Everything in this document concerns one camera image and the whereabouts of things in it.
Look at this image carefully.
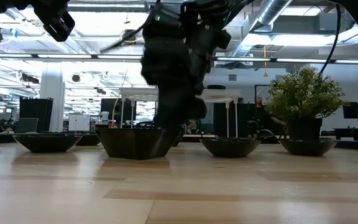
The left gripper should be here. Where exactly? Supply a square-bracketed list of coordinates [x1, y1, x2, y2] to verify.
[0, 0, 71, 29]

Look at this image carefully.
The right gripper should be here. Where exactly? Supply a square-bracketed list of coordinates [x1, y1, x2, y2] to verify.
[140, 6, 208, 130]

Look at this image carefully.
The black square wavy mini plate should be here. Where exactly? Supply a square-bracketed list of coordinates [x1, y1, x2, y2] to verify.
[94, 128, 182, 161]

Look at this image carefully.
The black monitor on arm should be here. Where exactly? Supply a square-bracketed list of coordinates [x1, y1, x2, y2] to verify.
[342, 101, 358, 120]

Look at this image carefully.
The long ceiling light strip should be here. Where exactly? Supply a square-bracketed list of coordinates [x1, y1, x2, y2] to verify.
[0, 53, 358, 65]

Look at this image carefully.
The black monitor screen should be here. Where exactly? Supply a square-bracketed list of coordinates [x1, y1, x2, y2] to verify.
[100, 98, 137, 126]

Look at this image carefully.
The person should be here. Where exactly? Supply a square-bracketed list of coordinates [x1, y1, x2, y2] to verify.
[249, 95, 287, 138]

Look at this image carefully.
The black cabinet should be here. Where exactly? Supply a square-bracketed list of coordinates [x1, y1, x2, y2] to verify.
[19, 97, 54, 133]

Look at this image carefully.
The white cabinet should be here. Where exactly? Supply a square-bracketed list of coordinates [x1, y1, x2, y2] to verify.
[68, 113, 91, 133]

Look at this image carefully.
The green potted plant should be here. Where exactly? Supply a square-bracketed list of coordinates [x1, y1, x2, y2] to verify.
[264, 66, 347, 141]

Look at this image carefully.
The black workbench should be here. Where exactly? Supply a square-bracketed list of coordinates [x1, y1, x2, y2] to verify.
[320, 126, 358, 141]

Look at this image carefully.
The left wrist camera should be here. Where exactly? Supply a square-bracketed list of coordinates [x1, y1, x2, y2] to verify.
[44, 11, 76, 43]

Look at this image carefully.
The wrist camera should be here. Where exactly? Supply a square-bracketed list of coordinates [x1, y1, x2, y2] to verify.
[44, 11, 76, 43]
[197, 18, 232, 50]

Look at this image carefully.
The white wire lattice rack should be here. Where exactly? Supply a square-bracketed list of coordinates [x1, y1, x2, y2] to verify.
[119, 88, 241, 139]

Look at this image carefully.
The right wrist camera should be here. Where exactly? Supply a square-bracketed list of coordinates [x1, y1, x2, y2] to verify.
[197, 18, 232, 50]

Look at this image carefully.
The black ceiling camera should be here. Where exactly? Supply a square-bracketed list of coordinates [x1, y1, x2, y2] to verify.
[122, 29, 137, 46]

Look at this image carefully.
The yellow hanging cord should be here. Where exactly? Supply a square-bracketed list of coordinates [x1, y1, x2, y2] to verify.
[262, 45, 269, 78]

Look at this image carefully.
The silver ventilation duct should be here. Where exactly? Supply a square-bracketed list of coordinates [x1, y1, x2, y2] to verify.
[228, 0, 293, 58]

